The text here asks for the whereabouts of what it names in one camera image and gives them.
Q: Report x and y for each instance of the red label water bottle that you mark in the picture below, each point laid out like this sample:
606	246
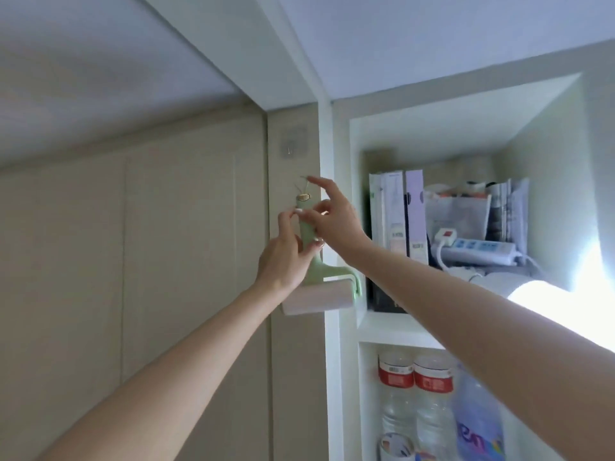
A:
434	403
396	393

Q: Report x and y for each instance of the clear adhesive wall hook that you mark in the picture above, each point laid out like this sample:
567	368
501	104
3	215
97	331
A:
293	142

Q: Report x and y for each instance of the green lint roller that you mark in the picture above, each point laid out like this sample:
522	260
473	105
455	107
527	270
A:
326	296

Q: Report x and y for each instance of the stack of magazines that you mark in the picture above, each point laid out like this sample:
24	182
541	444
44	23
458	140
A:
511	211

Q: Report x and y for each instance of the person's left hand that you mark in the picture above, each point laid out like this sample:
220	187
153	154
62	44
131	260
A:
281	264

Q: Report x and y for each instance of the white power strip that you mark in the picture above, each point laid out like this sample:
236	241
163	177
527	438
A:
480	251

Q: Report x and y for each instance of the white shelf unit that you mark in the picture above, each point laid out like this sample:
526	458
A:
343	331

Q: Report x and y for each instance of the person's right forearm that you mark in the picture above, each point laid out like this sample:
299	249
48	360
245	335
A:
480	340

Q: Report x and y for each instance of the clear plastic bag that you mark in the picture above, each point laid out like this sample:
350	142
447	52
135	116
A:
456	213

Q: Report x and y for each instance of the person's left forearm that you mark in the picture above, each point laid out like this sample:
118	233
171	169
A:
163	384

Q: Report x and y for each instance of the lavender flat box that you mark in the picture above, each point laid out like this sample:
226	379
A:
416	215

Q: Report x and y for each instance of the white flat box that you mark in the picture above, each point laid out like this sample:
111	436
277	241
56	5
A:
388	211

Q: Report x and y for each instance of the blue label water bottle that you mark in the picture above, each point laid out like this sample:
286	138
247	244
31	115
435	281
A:
478	422

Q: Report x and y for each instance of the person's right thumb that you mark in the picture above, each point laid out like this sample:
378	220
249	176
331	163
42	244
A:
312	216

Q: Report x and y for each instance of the beige wardrobe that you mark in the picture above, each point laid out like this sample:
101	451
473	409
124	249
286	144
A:
144	259

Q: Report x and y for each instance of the person's right hand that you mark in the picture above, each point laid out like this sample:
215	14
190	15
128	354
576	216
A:
343	225

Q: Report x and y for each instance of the person's left thumb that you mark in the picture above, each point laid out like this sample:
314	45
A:
313	252

